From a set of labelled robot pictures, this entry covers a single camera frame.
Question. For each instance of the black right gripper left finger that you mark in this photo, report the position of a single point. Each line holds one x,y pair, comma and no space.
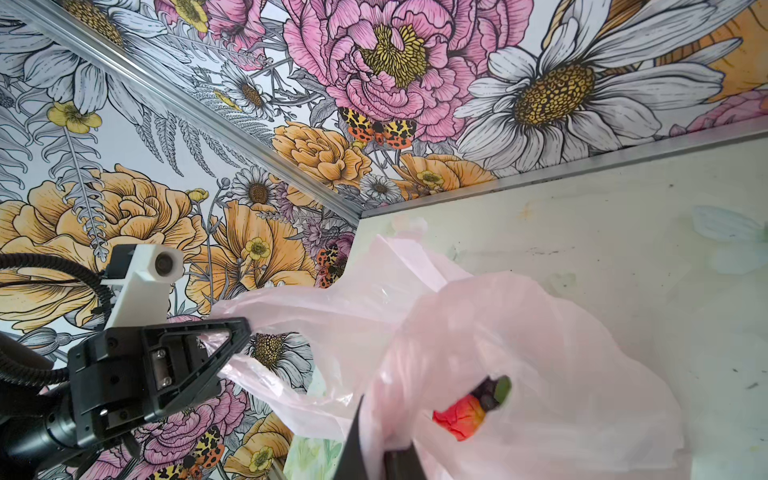
351,464

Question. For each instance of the aluminium corner post left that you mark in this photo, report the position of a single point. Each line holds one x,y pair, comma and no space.
55,22

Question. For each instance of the red orange mango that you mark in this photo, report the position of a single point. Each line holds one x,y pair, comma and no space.
462,419

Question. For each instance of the dark purple grape bunch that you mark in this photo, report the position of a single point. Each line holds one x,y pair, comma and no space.
492,393

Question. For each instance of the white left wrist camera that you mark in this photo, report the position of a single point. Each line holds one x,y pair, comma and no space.
141,276

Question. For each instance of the pink plastic bag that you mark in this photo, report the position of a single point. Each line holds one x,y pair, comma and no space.
409,332

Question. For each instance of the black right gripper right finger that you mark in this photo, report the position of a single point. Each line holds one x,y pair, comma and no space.
403,464

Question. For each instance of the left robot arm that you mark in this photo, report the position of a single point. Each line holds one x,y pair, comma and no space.
37,429

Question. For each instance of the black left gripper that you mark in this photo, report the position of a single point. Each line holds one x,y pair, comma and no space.
126,377

